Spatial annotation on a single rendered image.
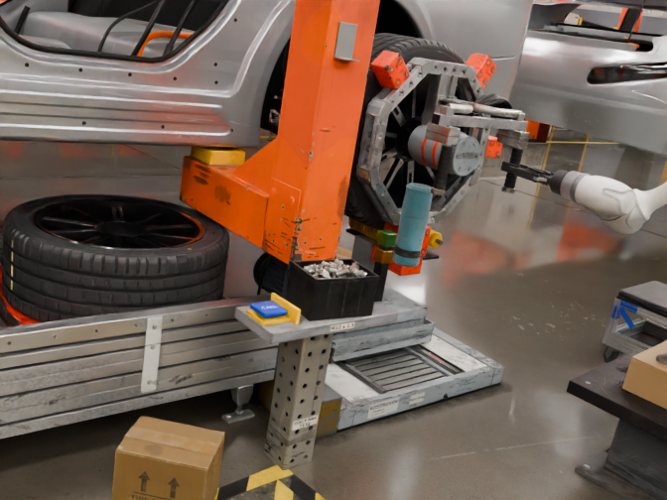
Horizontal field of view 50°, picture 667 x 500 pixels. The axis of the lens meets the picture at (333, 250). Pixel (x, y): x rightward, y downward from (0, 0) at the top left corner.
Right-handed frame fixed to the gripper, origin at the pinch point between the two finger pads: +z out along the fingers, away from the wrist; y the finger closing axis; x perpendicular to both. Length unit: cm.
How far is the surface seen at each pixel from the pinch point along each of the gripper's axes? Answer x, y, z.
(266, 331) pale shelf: -38, -99, -12
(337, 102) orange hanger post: 15, -72, 8
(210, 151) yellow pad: -10, -77, 61
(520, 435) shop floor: -83, -2, -28
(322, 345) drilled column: -46, -79, -10
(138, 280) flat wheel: -39, -114, 28
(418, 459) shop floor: -83, -45, -23
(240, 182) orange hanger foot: -15, -77, 41
